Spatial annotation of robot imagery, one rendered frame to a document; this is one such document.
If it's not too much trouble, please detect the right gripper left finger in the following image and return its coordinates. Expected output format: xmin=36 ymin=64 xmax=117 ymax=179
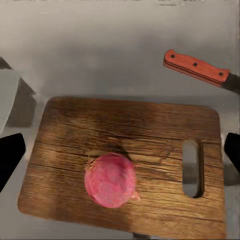
xmin=0 ymin=133 xmax=26 ymax=192

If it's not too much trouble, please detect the parer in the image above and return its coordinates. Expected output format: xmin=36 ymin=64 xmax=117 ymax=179
xmin=164 ymin=49 xmax=240 ymax=90

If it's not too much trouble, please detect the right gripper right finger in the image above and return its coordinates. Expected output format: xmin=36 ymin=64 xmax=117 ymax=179
xmin=224 ymin=133 xmax=240 ymax=172

